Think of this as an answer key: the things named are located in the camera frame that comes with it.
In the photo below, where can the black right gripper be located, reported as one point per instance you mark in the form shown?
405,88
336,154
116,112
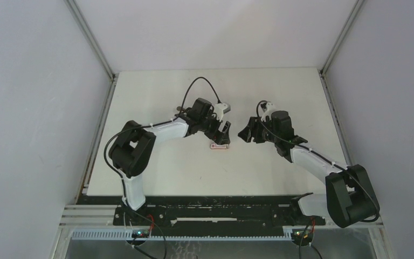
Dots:
252,130

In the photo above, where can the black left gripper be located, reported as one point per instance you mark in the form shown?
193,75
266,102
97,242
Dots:
222,137

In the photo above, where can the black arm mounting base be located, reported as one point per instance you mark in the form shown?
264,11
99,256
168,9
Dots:
207,215

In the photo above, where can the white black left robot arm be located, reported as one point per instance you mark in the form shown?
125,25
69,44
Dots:
128,152

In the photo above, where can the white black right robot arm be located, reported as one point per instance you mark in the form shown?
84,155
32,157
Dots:
349,196

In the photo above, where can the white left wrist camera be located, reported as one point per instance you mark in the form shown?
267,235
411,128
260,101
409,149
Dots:
220,109

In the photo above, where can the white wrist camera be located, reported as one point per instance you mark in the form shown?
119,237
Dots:
268,108
220,109

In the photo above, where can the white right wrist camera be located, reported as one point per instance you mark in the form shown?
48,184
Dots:
268,108

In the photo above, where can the aluminium frame rail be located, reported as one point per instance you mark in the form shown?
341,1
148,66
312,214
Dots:
88,215

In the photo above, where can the white slotted cable duct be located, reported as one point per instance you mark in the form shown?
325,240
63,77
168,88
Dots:
141,235

